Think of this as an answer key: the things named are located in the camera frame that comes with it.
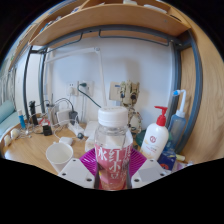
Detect tall black bottle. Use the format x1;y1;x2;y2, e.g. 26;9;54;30
28;100;39;126

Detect white power strip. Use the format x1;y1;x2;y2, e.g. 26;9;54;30
68;122;86;138

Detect white charger block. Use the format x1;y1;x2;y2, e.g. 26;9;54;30
56;109;72;127

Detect white folding desk lamp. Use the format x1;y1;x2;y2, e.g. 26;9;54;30
44;46;108;108

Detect blue carton box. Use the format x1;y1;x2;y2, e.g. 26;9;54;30
157;149;178;171

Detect blue spray bottle white nozzle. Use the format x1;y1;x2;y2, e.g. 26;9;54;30
168;89;188;151

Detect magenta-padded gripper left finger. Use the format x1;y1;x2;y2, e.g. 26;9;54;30
57;148;102;190

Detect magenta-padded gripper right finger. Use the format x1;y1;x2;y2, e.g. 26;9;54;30
126;148;168;190

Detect wooden robot figure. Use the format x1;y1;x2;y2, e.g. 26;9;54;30
118;79;143;134

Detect white cup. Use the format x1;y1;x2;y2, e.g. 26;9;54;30
45;135;75;174

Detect white pump bottle red top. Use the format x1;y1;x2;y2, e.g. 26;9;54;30
139;105;170;161

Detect beige square box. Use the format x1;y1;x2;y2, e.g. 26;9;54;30
109;81;122;102

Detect white tissue pack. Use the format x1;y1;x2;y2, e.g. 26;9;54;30
83;120;100;153

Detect clear bottle pink label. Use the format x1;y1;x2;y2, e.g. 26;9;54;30
93;105;134;191

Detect white wall socket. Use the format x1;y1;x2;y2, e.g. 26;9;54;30
65;80;95;98

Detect black power cable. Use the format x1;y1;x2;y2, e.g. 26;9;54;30
77;82;102;108

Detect small blue bottle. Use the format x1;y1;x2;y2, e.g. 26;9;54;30
17;109;27;130

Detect wooden shelf unit metal frame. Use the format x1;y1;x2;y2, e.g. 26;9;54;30
8;0;204;154

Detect black charger block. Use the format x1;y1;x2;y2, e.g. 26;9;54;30
68;110;79;125

